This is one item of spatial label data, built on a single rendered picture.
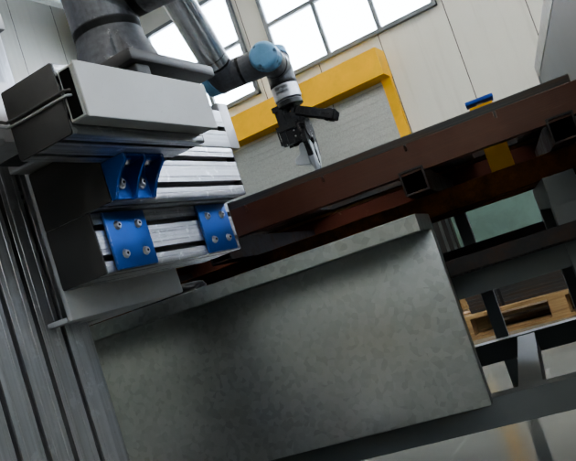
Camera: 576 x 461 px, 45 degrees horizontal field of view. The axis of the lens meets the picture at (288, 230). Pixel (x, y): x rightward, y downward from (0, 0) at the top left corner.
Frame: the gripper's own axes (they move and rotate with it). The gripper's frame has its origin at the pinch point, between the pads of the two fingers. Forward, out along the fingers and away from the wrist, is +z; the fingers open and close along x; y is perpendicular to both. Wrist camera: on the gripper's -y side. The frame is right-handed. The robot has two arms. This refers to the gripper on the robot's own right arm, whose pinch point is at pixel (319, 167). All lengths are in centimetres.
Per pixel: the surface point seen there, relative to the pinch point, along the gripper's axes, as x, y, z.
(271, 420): 46, 15, 53
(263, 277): 61, 0, 25
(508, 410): 34, -30, 65
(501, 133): 39, -47, 13
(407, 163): 40, -28, 12
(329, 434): 45, 4, 58
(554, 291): -237, -41, 77
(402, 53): -815, 54, -237
